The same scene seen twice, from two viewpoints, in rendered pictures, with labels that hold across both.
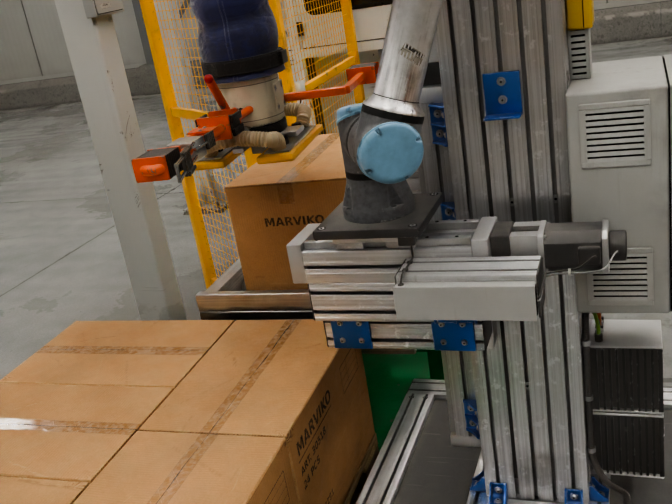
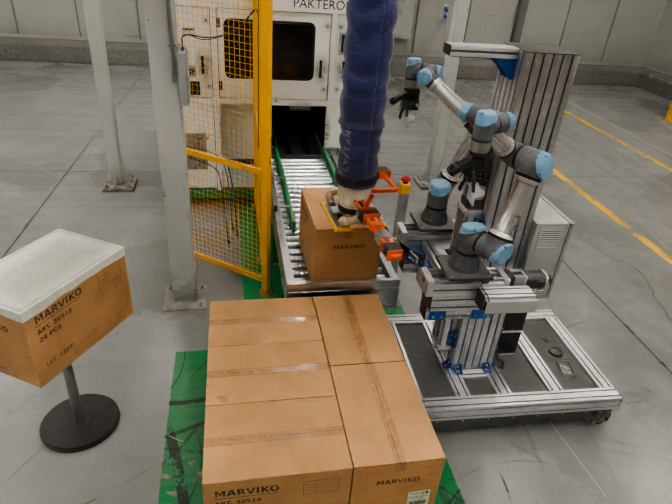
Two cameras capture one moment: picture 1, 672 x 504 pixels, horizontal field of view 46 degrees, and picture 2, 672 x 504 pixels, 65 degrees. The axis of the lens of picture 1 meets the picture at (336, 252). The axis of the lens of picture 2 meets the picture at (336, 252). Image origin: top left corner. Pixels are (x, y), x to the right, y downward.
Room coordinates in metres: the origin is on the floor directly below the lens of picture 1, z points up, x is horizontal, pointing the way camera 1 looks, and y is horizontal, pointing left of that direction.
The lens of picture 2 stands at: (0.04, 1.66, 2.37)
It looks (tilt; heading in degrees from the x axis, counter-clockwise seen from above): 30 degrees down; 327
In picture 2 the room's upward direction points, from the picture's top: 5 degrees clockwise
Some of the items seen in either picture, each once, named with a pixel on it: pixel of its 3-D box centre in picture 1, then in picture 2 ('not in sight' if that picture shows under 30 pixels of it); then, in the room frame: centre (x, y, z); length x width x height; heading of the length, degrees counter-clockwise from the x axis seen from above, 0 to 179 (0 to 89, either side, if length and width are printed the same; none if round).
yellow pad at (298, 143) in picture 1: (291, 137); not in sight; (2.17, 0.07, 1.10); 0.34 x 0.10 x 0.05; 164
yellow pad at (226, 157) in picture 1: (227, 144); (336, 213); (2.22, 0.25, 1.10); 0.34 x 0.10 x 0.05; 164
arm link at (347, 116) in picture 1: (368, 133); (471, 237); (1.56, -0.10, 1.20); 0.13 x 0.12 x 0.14; 7
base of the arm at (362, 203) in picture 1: (376, 188); (465, 257); (1.57, -0.10, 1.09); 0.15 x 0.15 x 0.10
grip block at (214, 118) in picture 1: (220, 125); (368, 215); (1.95, 0.23, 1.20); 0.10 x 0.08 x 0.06; 74
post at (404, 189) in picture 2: not in sight; (395, 246); (2.60, -0.53, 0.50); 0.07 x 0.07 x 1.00; 69
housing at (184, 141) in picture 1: (187, 149); (382, 237); (1.74, 0.29, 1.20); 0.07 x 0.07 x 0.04; 74
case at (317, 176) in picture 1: (324, 212); (337, 234); (2.56, 0.02, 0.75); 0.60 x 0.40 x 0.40; 161
